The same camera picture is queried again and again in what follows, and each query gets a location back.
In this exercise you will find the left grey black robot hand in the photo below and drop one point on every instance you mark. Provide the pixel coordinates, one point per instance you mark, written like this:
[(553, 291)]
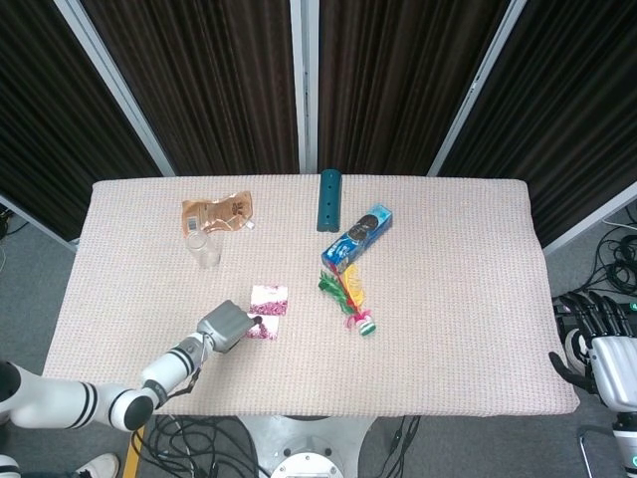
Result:
[(224, 326)]

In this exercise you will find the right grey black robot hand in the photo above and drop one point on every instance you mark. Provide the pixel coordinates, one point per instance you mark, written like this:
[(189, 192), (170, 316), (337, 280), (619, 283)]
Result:
[(614, 368)]

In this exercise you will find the pink white snack packet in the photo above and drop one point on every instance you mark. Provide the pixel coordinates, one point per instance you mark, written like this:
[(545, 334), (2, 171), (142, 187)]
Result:
[(271, 299)]

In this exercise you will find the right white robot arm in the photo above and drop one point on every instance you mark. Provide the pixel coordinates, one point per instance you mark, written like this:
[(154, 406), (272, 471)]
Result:
[(626, 443)]

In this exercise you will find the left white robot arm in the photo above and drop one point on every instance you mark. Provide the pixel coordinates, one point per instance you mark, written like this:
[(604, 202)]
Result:
[(164, 371)]

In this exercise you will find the clear plastic cup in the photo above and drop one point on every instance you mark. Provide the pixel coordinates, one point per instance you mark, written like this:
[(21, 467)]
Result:
[(204, 254)]

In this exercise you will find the brown spout pouch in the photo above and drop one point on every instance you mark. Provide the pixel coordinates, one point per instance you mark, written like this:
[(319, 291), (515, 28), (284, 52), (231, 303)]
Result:
[(219, 211)]

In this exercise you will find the colourful feather shuttlecock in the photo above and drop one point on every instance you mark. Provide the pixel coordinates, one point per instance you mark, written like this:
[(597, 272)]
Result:
[(334, 290)]

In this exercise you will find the blue cookie box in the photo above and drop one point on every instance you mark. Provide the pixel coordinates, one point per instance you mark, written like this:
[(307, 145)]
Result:
[(356, 239)]

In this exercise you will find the yellow floor tape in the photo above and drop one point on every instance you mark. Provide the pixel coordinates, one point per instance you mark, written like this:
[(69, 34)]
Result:
[(132, 455)]

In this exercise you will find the teal perforated half tube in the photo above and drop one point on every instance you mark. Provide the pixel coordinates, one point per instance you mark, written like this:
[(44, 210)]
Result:
[(328, 199)]

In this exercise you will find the pink woven tablecloth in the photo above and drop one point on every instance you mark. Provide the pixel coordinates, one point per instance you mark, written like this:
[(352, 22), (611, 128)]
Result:
[(448, 323)]

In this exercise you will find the dark brown curtain panel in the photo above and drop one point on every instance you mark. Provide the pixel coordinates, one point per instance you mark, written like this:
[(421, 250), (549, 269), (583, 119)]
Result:
[(398, 84), (50, 124), (572, 124), (209, 84)]

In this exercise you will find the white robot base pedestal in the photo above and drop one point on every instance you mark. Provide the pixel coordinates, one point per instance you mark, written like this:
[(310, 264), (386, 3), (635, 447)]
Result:
[(308, 448)]

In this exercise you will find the white partition post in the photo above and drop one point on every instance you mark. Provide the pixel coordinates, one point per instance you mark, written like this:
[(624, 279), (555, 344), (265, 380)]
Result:
[(304, 84), (119, 94), (473, 94)]

